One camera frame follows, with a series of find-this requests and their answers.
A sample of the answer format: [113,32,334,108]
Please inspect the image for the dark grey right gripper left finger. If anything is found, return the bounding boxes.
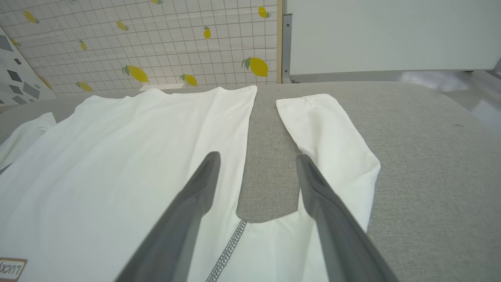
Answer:
[115,152,221,282]

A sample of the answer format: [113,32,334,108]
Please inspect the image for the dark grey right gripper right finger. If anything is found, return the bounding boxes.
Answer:
[296,154,399,282]

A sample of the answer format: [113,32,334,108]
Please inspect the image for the white panel grey geometric shapes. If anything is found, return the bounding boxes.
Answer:
[0,27,58,106]

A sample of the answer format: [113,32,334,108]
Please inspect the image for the white garment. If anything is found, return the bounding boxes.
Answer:
[0,85,381,282]

